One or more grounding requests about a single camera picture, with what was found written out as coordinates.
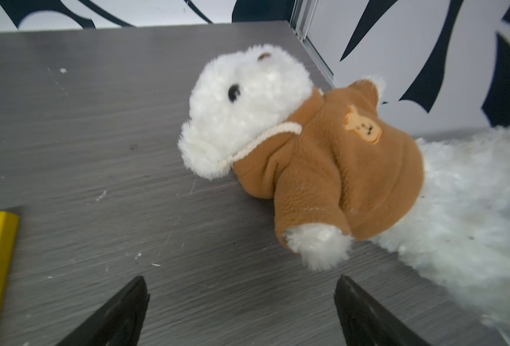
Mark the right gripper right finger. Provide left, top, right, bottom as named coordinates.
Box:
left=334, top=275, right=430, bottom=346

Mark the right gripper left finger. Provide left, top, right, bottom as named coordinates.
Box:
left=57, top=275, right=150, bottom=346

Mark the white teddy bear brown shirt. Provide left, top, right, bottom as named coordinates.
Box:
left=178, top=44, right=510, bottom=332

